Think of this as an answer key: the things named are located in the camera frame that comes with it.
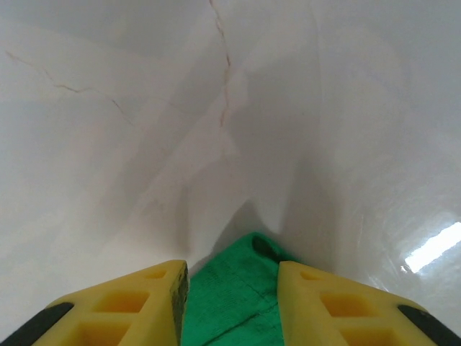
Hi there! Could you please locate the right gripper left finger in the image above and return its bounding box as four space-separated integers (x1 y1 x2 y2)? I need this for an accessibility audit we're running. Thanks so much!
0 259 190 346

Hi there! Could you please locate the green t-shirt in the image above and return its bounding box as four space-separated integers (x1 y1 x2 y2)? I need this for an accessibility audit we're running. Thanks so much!
181 231 302 346

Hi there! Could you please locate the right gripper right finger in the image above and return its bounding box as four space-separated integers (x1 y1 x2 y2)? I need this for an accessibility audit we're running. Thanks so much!
278 260 461 346

